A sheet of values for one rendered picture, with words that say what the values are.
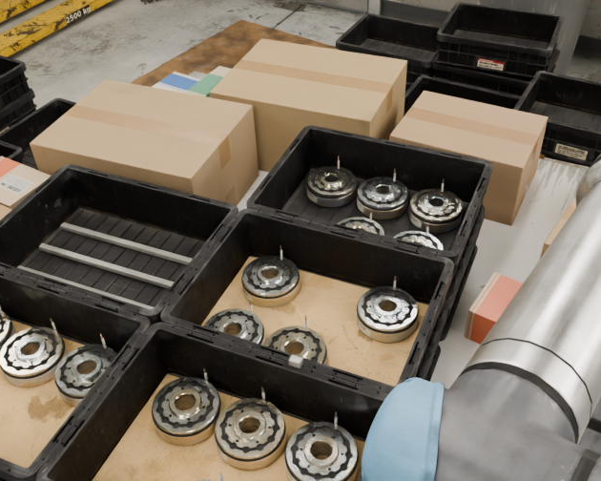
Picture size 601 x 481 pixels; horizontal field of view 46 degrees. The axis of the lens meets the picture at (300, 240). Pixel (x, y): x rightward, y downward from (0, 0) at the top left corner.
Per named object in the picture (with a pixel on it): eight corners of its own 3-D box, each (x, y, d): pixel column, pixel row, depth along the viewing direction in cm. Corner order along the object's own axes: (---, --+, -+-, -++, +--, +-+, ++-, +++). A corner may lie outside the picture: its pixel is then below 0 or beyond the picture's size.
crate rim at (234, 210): (243, 216, 133) (241, 206, 131) (157, 328, 112) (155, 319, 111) (69, 172, 146) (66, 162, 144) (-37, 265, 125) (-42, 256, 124)
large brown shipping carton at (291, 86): (403, 128, 191) (407, 60, 178) (367, 193, 170) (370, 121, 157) (266, 104, 203) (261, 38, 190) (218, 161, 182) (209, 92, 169)
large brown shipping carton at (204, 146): (259, 175, 177) (253, 105, 164) (203, 252, 157) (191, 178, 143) (121, 146, 189) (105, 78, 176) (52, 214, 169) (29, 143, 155)
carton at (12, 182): (61, 202, 159) (51, 176, 155) (20, 233, 152) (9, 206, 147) (11, 182, 166) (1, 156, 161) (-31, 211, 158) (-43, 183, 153)
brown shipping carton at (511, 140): (535, 173, 174) (548, 116, 163) (511, 226, 159) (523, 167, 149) (419, 144, 185) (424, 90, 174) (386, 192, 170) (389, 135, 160)
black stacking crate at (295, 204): (486, 209, 147) (493, 164, 139) (448, 307, 127) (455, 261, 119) (308, 170, 159) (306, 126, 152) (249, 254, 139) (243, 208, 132)
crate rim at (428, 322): (455, 269, 120) (456, 259, 118) (402, 407, 100) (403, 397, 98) (243, 216, 133) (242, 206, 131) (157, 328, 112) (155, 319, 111)
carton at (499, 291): (568, 331, 136) (576, 303, 131) (546, 373, 129) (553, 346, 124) (488, 299, 143) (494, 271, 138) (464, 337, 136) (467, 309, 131)
